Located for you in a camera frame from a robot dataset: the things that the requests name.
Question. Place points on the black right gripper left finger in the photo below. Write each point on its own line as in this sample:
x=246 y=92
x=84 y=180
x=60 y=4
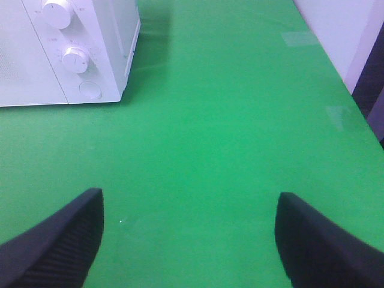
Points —
x=60 y=250

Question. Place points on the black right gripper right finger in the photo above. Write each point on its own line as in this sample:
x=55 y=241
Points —
x=316 y=252

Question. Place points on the white microwave door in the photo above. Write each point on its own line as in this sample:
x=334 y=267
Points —
x=27 y=77

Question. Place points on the white microwave knob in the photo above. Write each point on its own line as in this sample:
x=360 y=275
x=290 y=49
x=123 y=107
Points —
x=75 y=60
x=57 y=13

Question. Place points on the round door release button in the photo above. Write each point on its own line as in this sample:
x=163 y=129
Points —
x=90 y=90

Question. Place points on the white microwave oven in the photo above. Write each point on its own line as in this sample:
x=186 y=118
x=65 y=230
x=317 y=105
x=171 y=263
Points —
x=106 y=30

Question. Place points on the white right partition panel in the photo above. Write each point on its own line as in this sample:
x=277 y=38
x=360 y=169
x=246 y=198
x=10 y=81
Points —
x=347 y=31

